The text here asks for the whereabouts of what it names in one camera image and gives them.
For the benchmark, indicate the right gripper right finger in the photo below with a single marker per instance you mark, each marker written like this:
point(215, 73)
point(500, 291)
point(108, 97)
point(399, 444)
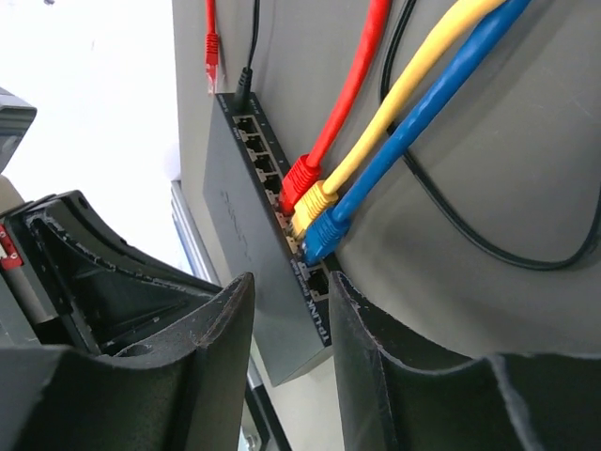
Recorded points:
point(398, 390)

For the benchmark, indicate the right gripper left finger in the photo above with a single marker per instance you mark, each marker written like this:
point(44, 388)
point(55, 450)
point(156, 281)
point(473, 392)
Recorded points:
point(181, 388)

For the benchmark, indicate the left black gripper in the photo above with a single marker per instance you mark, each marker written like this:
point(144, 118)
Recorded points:
point(80, 284)

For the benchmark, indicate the black network switch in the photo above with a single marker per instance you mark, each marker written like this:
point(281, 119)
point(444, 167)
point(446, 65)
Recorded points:
point(242, 185)

